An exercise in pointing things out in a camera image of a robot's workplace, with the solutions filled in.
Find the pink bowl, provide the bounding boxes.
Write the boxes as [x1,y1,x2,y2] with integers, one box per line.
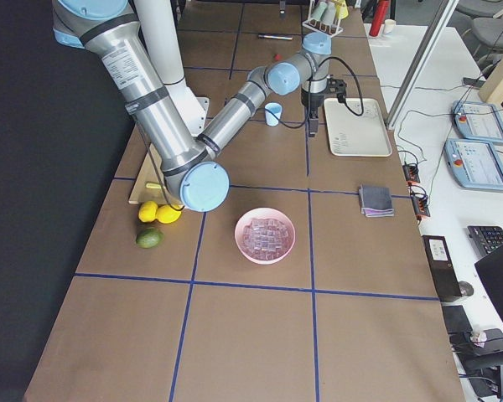
[234,208,296,265]

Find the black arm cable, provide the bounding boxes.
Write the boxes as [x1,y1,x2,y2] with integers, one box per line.
[276,55,366,129]

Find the green avocado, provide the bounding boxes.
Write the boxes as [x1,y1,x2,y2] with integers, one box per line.
[135,227,163,249]

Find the cream bear tray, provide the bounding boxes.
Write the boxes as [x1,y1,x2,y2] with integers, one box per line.
[324,98,392,157]

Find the far teach pendant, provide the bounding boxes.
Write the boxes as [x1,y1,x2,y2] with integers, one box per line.
[452,100,503,145]

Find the light blue plastic cup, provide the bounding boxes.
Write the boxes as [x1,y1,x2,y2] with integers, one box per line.
[264,102,283,126]

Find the upper yellow lemon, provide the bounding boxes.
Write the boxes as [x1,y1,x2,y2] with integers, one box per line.
[137,201,158,223]

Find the office chair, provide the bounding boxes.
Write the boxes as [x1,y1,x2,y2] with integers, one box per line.
[461,8,503,53]

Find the red bottle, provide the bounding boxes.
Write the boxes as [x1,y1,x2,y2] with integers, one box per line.
[369,0,390,37]

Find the black box device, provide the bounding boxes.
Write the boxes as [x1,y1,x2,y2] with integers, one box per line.
[422,235,462,302]

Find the teach pendant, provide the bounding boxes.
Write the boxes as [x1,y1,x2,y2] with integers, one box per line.
[452,100,503,145]
[444,138,503,192]

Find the aluminium frame post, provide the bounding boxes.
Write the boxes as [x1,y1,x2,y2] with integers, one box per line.
[386,0,459,130]

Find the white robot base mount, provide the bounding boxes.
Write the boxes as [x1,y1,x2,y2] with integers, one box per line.
[134,0,210,137]

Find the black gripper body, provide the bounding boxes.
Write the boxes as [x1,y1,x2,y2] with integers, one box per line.
[301,90,324,120]
[279,0,286,18]

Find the small white cup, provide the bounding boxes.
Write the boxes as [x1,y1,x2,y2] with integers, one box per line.
[382,18,397,35]

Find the grey folded cloth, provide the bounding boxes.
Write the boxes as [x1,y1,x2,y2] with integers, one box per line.
[359,185,395,218]

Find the orange usb hub far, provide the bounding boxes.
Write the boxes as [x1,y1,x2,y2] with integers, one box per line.
[402,163,420,185]

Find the lower yellow lemon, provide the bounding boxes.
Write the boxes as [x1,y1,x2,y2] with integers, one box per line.
[155,204,182,224]

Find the yellow lemon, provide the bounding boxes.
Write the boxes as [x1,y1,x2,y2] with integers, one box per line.
[137,201,158,223]
[155,204,182,224]

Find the steel muddler black tip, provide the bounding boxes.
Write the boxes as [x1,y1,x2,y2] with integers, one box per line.
[257,33,293,41]

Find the orange usb hub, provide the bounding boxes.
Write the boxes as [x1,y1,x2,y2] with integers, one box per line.
[409,185,430,221]
[402,163,420,185]

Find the bamboo cutting board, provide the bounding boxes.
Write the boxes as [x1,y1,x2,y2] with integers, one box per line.
[128,144,166,205]

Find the orange usb hub near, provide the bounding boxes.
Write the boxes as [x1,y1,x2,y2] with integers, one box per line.
[409,185,430,221]

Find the wire cup rack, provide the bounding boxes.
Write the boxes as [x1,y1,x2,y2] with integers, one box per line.
[302,0,349,38]

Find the black keyboard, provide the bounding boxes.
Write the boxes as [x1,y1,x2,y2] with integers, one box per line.
[467,225,503,256]

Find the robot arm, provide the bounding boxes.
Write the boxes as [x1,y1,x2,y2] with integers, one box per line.
[52,1,332,212]

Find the computer mouse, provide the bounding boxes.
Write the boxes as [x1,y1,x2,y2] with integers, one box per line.
[458,281,474,297]

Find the near teach pendant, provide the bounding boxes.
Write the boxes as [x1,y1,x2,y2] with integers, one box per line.
[444,138,503,192]

